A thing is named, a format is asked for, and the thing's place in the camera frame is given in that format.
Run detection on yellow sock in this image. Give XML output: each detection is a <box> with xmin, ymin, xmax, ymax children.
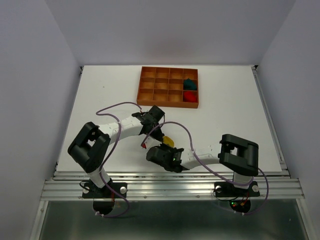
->
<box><xmin>162</xmin><ymin>136</ymin><xmax>175</xmax><ymax>148</ymax></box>

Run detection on orange compartment tray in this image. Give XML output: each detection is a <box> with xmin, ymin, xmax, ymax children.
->
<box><xmin>136</xmin><ymin>66</ymin><xmax>200</xmax><ymax>109</ymax></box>

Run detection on red sock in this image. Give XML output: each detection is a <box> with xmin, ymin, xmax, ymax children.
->
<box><xmin>183</xmin><ymin>91</ymin><xmax>198</xmax><ymax>103</ymax></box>

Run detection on dark green sock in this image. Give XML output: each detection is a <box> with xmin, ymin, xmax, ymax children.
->
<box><xmin>183</xmin><ymin>78</ymin><xmax>197</xmax><ymax>91</ymax></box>

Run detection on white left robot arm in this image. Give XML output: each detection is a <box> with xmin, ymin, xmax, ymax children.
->
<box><xmin>67</xmin><ymin>105</ymin><xmax>165</xmax><ymax>197</ymax></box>

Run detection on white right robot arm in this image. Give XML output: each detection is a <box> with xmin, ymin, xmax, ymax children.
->
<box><xmin>146</xmin><ymin>134</ymin><xmax>259</xmax><ymax>195</ymax></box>

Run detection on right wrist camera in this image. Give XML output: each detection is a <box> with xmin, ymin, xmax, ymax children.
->
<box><xmin>141</xmin><ymin>136</ymin><xmax>158</xmax><ymax>149</ymax></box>

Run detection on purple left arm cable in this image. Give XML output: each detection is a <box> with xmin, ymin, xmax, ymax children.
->
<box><xmin>96</xmin><ymin>101</ymin><xmax>145</xmax><ymax>219</ymax></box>

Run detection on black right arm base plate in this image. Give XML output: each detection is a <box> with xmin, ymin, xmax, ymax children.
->
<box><xmin>213</xmin><ymin>181</ymin><xmax>260</xmax><ymax>198</ymax></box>

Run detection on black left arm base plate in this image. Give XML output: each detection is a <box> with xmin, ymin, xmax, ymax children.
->
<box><xmin>79</xmin><ymin>180</ymin><xmax>128</xmax><ymax>199</ymax></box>

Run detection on aluminium mounting rail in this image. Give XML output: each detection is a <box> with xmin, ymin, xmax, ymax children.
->
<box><xmin>40</xmin><ymin>172</ymin><xmax>305</xmax><ymax>201</ymax></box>

